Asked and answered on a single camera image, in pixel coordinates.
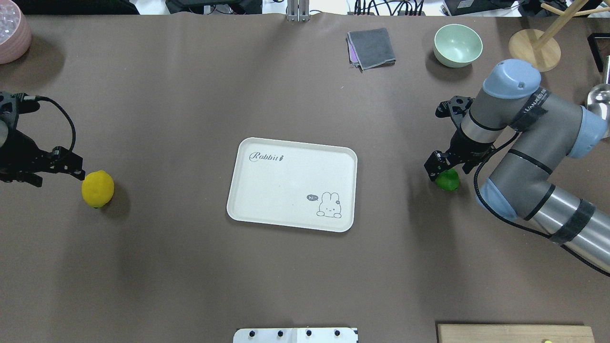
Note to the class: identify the mint green bowl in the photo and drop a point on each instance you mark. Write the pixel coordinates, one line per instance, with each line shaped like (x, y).
(456, 45)

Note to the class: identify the grey folded cloth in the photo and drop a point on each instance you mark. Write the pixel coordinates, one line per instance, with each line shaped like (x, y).
(369, 49)

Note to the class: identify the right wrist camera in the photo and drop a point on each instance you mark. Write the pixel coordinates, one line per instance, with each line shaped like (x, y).
(456, 108)

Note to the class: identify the yellow lemon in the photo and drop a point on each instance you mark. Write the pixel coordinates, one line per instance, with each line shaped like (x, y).
(97, 189)

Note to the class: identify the bamboo cutting board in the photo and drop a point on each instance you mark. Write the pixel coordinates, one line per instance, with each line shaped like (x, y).
(488, 333)

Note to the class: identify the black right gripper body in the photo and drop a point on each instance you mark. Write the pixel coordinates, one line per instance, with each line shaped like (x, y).
(461, 144)

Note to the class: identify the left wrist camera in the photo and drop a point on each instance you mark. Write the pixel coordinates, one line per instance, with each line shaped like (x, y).
(13, 105)

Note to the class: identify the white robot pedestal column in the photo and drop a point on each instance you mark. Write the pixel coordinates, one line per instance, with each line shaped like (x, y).
(297, 335)

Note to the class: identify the pink bowl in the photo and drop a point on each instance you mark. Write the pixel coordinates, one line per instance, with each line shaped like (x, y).
(15, 34)

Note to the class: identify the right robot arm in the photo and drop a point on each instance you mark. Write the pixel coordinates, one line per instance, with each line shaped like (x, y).
(513, 135)

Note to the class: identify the white rabbit print tray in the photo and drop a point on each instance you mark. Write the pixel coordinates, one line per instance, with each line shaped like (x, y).
(294, 184)

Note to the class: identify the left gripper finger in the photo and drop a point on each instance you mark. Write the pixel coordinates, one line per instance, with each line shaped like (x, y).
(26, 179)
(62, 160)

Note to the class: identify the wooden mug tree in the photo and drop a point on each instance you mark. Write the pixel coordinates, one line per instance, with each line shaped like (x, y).
(540, 48)

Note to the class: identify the metal scoop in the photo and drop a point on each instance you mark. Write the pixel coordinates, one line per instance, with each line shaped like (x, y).
(598, 98)

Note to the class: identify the aluminium frame post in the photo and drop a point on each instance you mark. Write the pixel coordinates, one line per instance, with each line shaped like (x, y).
(298, 10)

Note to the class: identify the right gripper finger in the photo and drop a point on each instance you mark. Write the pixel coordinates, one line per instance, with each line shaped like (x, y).
(437, 163)
(469, 165)

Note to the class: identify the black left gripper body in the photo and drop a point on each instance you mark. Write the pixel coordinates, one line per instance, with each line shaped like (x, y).
(18, 146)

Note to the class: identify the green lime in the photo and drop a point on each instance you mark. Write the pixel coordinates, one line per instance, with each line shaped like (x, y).
(448, 180)

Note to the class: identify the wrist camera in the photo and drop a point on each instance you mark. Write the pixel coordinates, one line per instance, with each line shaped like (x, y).
(13, 105)
(456, 108)

